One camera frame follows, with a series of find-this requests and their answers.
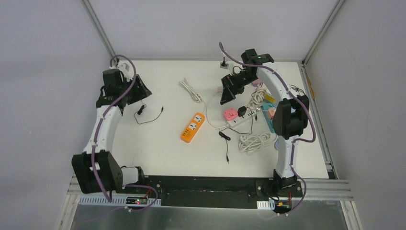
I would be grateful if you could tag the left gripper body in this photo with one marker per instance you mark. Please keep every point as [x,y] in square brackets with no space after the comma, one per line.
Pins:
[137,89]

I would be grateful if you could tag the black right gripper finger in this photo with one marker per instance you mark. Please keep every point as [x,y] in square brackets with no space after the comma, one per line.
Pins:
[228,84]
[226,96]

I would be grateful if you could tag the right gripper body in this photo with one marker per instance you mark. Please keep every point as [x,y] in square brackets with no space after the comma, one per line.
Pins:
[240,81]

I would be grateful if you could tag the black charger with cable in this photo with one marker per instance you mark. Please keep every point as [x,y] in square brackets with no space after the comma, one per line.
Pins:
[139,112]

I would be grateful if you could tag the orange power strip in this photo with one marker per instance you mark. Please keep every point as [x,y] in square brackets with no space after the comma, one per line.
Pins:
[192,128]

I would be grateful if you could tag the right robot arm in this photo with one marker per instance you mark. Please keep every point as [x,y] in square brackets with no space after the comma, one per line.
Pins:
[290,119]

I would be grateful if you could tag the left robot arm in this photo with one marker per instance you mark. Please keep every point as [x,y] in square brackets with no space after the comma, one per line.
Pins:
[95,168]

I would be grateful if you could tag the pink cube socket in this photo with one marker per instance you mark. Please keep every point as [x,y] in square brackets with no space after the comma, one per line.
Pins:
[257,83]

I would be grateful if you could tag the yellow cube socket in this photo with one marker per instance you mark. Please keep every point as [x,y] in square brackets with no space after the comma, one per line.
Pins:
[269,99]

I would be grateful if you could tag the pink flat adapter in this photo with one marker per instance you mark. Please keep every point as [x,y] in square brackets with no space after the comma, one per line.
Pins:
[230,114]

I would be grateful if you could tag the white power strip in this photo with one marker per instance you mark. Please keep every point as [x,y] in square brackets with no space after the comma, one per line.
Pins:
[248,116]

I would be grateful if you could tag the teal power strip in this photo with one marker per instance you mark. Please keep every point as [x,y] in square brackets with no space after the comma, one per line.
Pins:
[264,109]

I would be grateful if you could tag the salmon pink charger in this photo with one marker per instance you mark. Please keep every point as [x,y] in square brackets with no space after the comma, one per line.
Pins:
[271,113]

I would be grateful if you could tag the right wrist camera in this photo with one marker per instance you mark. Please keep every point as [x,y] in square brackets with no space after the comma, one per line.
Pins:
[224,65]

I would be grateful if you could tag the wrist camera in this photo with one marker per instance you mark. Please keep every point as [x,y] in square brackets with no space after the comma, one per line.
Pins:
[126,69]
[224,65]

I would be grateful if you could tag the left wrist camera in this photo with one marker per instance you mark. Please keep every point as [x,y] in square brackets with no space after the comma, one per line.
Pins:
[126,69]

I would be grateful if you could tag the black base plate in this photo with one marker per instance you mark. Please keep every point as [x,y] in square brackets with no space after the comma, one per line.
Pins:
[218,192]

